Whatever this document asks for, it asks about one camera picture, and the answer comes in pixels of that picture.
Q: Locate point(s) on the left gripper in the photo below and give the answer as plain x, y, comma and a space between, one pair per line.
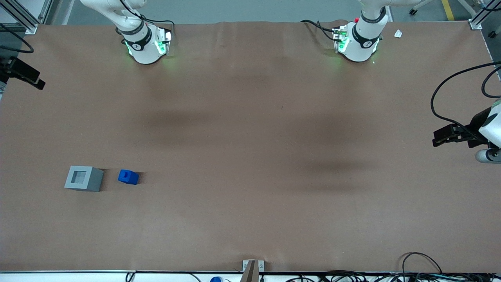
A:
473, 128

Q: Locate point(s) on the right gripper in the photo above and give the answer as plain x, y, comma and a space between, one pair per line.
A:
8, 67

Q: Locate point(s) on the blue plastic insert part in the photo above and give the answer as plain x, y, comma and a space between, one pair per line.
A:
128, 177

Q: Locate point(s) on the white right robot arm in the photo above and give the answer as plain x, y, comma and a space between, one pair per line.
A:
143, 49

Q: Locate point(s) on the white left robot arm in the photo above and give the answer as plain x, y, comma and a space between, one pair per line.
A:
358, 47

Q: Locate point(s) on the gray square base block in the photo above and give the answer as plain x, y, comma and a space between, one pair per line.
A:
84, 179

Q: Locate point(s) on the white paper scrap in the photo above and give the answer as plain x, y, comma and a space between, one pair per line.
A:
398, 33

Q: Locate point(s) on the white chair leg with caster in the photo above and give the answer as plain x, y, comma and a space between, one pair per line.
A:
419, 6

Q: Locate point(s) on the blue round cap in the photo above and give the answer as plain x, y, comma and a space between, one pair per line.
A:
215, 279

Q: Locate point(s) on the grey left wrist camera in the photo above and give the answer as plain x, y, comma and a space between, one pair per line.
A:
487, 156

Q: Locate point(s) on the aluminium frame post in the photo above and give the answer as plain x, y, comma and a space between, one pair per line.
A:
483, 15
23, 19

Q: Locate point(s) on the grey metal camera mount bracket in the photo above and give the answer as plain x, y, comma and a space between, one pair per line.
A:
253, 268

